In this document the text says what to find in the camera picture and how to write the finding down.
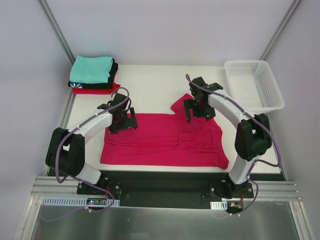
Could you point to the right white cable duct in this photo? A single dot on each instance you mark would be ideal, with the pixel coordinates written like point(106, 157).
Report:
point(219, 205)

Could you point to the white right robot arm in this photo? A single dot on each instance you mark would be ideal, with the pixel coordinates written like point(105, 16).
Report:
point(252, 138)

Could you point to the pink t shirt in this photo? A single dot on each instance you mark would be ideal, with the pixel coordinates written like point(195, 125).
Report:
point(167, 140)

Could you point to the red folded t shirt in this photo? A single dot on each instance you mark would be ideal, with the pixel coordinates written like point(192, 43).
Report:
point(85, 91)

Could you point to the right aluminium corner post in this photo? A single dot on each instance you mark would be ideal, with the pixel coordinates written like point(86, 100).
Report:
point(293, 8)

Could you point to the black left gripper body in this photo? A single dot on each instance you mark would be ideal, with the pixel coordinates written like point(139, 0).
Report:
point(126, 125)

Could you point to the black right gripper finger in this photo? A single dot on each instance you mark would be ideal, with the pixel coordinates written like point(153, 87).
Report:
point(210, 116)
point(188, 104)

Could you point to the black folded t shirt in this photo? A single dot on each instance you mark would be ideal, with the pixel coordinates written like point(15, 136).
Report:
point(108, 85)

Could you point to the white cable duct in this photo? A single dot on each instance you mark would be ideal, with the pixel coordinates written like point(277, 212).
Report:
point(219, 205)
point(79, 202)

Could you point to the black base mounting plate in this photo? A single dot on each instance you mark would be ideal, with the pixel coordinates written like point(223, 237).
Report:
point(179, 190)

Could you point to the left aluminium corner post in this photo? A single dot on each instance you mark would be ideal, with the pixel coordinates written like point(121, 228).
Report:
point(45, 7)

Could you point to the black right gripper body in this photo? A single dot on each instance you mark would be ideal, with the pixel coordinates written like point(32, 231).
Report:
point(200, 113)

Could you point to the teal folded t shirt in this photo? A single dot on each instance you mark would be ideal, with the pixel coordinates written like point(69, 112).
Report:
point(91, 70)

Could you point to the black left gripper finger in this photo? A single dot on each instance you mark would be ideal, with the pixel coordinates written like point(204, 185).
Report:
point(132, 118)
point(113, 130)

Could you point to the aluminium frame rail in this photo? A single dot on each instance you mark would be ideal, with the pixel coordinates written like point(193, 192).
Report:
point(283, 191)

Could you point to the white plastic laundry basket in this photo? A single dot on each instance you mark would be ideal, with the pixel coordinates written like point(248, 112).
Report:
point(253, 86)

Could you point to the aluminium corner post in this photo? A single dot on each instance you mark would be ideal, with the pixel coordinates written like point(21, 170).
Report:
point(293, 8)
point(45, 7)

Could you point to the left white cable duct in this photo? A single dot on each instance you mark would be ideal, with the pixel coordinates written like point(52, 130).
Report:
point(79, 202)

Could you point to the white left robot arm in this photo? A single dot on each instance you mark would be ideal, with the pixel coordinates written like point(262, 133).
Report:
point(66, 151)

